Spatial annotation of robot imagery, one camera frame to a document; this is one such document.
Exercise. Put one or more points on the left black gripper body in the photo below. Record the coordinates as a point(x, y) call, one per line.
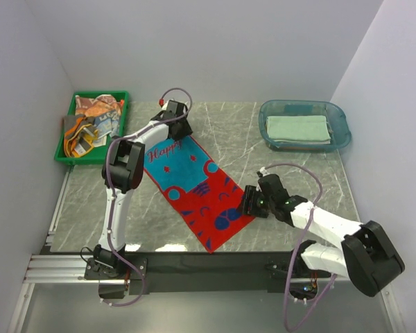
point(184, 130)

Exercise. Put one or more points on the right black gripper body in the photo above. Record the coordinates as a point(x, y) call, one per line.
point(259, 206)

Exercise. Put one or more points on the red blue patterned cloth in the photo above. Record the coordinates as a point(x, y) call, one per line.
point(198, 190)

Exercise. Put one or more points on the green panda towel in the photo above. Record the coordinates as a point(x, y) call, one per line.
point(312, 127)

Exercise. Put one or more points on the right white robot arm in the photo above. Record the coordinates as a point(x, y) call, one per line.
point(361, 252)

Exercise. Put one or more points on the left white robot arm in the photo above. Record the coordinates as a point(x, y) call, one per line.
point(123, 171)

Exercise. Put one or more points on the folded white towel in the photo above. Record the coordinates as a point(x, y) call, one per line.
point(300, 142)

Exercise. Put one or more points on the orange yellow cloth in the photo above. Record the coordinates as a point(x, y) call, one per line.
point(79, 135)

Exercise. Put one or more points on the blue translucent plastic tub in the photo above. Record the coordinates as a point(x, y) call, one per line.
point(336, 122)

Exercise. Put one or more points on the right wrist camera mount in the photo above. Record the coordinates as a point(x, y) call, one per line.
point(262, 173)

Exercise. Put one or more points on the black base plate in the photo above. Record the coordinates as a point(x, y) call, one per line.
point(194, 272)

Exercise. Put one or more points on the aluminium mounting rail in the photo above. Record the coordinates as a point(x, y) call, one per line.
point(57, 298)

